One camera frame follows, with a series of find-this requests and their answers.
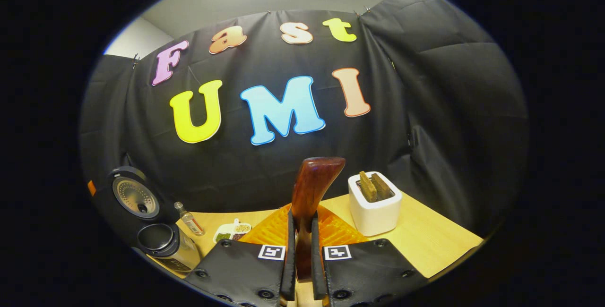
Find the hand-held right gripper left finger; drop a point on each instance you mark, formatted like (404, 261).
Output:
(289, 269)

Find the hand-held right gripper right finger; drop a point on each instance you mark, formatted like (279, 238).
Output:
(318, 269)

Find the black backdrop cloth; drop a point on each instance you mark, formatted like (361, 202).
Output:
(449, 108)

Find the white divided seasoning dish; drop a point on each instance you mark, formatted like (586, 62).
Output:
(229, 234)

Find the white toaster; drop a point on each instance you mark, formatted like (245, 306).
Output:
(373, 217)

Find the small clear glass bottle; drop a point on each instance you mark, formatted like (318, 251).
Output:
(191, 222)

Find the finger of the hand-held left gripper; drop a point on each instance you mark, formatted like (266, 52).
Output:
(91, 188)

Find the brown wooden spoon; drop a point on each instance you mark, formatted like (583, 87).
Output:
(312, 184)

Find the brown toast slice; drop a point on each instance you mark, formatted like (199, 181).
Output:
(382, 186)
(367, 186)

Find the dark grey rice cooker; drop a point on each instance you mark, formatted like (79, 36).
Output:
(137, 198)

